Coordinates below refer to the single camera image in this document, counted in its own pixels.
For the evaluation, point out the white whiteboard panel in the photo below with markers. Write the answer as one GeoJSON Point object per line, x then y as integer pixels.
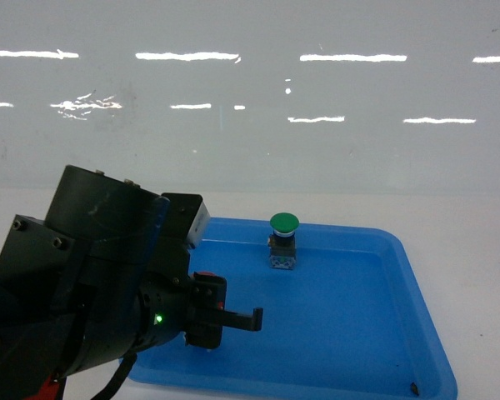
{"type": "Point", "coordinates": [298, 96]}

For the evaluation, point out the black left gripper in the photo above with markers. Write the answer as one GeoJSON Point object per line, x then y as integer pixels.
{"type": "Point", "coordinates": [166, 311]}

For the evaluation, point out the small black debris piece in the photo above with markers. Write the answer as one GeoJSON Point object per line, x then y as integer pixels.
{"type": "Point", "coordinates": [414, 389]}

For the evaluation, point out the green mushroom push button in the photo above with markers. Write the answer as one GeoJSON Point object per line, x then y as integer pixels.
{"type": "Point", "coordinates": [282, 241]}

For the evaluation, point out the red mushroom push button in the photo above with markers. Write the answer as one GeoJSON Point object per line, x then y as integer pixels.
{"type": "Point", "coordinates": [208, 290]}

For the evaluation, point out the blue plastic tray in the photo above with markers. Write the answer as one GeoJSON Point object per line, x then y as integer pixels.
{"type": "Point", "coordinates": [348, 322]}

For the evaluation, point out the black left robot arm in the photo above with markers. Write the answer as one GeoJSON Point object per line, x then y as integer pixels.
{"type": "Point", "coordinates": [104, 276]}

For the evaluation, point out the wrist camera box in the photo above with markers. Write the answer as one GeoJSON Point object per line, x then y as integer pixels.
{"type": "Point", "coordinates": [186, 219]}

